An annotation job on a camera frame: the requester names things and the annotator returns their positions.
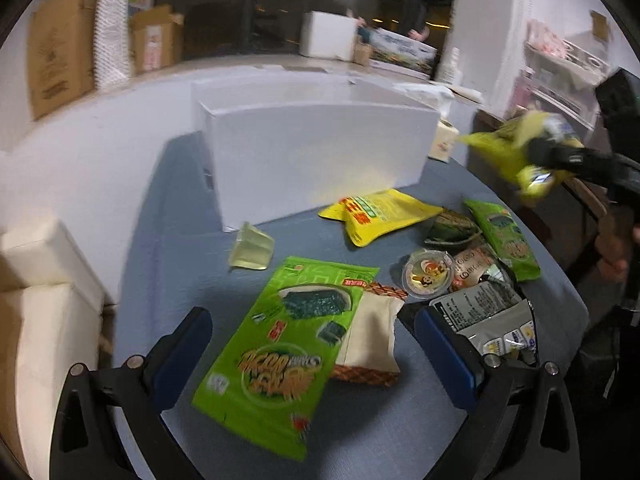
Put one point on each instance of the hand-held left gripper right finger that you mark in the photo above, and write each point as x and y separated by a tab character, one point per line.
442	357

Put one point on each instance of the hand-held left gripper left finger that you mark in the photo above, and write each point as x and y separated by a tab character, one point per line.
179	357

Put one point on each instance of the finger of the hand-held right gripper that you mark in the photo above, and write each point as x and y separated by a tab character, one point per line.
570	157

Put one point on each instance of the silver and black snack packet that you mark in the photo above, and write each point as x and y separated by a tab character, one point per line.
480	312

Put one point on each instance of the yellow snack packet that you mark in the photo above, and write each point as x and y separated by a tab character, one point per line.
500	152
382	215

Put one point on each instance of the beige packet with brown trim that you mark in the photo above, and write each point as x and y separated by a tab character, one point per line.
371	335

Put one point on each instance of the jelly cup with cartoon lid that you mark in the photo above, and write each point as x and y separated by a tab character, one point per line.
426	275

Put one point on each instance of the clear brown snack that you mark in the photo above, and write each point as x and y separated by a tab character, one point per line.
475	265

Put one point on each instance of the large green seaweed snack packet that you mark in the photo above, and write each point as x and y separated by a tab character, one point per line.
280	355

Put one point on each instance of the small green snack packet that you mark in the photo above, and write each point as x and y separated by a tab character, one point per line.
505	240

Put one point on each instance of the green triangular snack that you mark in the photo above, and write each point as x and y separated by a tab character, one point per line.
452	230

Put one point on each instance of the clear jelly cup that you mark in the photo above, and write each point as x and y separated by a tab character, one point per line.
252	249

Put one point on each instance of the white cardboard box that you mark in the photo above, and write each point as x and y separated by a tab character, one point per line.
310	160

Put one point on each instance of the person's right hand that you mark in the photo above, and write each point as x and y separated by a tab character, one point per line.
616	255

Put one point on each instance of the clear plastic storage drawer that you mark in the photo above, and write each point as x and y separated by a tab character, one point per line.
555	90

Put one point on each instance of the white mini drawer organizer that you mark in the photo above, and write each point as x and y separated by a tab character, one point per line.
587	57

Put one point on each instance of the pink floral tissue pack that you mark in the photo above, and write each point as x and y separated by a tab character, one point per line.
545	40

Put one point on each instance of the blue grey tablecloth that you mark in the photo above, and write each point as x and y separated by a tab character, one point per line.
190	240

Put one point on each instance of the white tube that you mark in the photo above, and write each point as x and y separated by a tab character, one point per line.
465	92

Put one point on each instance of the yellow tissue pack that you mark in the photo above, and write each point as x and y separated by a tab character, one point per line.
444	141

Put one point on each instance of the white leather sofa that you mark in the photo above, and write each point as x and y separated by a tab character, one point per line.
40	320

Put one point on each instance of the white plastic bottle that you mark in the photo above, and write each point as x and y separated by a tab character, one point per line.
452	67

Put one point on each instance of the pink plastic ornament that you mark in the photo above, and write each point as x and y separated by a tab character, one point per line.
419	34
356	19

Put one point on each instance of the printed landscape tissue box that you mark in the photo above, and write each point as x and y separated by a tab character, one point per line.
402	52

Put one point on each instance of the tiny brown box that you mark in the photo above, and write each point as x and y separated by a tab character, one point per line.
363	54

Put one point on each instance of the white foam box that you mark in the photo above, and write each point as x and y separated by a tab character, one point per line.
327	35

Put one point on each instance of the small open cardboard box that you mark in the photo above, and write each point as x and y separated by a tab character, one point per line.
155	42

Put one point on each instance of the white dotted paper bag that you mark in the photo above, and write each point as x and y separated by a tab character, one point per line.
114	35

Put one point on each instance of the large brown cardboard box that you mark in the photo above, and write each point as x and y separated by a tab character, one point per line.
60	50

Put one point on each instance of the small wall cardboard box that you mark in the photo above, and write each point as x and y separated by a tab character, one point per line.
600	25

